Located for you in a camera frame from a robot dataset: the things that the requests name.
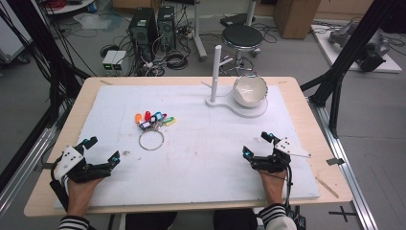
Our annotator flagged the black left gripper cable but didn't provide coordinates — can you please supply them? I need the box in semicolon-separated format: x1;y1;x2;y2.
49;152;71;213

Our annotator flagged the white floor platform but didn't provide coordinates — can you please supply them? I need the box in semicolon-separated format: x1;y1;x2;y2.
310;23;403;75

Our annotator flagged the large black computer tower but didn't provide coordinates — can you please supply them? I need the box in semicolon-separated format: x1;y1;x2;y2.
128;7;159;62

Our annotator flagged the person's leg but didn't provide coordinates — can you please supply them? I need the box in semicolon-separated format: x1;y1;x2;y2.
213;209;259;230
124;211;178;230

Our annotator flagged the black metal frame strut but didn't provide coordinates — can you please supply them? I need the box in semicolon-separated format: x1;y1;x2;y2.
0;0;93;129
300;0;398;140

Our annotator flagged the grey robot device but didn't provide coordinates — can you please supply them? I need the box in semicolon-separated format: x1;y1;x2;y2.
328;20;393;73

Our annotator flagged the white egg-shaped bowl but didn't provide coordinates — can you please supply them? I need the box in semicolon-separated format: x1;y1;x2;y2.
232;74;269;108

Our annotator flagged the white foam mat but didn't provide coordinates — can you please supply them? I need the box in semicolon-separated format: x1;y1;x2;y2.
54;83;321;210

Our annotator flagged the person's right leg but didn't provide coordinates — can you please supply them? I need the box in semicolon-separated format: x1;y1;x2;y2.
213;209;259;230

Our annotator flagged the flat black device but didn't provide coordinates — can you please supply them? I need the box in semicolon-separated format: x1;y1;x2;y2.
219;12;257;29

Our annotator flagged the thin wooden stick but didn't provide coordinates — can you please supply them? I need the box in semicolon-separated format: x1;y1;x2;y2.
315;176;340;199

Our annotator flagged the round white table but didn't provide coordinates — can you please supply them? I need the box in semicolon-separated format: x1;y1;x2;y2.
44;0;97;15

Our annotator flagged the person's right hand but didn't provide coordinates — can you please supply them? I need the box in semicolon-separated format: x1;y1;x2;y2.
258;169;289;206

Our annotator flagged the person's left leg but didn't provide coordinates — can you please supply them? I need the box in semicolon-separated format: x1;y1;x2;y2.
124;211;178;230

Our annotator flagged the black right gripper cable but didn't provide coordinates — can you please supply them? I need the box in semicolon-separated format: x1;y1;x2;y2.
284;164;295;213

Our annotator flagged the coil of black cables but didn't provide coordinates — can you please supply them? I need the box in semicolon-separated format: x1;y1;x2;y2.
164;49;190;71

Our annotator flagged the brown cardboard box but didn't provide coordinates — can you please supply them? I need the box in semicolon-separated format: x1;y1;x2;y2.
272;0;322;40

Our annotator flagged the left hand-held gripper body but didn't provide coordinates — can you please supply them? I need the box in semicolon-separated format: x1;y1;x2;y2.
50;145;113;184

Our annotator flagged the black round stool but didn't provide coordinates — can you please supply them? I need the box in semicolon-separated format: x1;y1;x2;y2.
220;24;264;77

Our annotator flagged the slim black computer tower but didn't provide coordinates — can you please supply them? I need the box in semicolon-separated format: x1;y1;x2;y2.
157;5;177;53

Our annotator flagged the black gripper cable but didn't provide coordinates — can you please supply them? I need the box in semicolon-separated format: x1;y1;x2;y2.
49;152;71;213
284;164;295;213

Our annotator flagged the white table leg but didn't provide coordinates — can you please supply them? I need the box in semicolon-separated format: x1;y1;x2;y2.
192;0;209;62

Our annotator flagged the metal key ring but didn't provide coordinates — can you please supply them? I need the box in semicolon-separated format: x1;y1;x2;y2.
133;109;177;152

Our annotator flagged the white power supply box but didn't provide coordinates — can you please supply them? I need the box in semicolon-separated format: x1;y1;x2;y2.
112;50;128;72
101;50;118;72

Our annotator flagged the white peg stand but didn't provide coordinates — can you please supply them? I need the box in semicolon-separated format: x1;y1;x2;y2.
200;44;269;119

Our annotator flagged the grey tape piece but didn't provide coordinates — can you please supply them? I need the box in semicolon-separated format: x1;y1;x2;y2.
326;157;346;167

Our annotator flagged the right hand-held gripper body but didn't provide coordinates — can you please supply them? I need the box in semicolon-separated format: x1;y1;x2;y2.
250;137;312;174

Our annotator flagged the person's left hand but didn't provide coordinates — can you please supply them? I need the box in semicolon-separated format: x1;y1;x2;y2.
65;176;104;219

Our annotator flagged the clear plastic sheet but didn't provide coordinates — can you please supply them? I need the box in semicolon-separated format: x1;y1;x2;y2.
73;12;113;31

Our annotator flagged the black tape cross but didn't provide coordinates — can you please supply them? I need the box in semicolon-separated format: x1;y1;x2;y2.
328;205;357;223

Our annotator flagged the aluminium rail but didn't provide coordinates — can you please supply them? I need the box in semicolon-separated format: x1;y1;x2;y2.
0;127;57;219
307;95;379;230

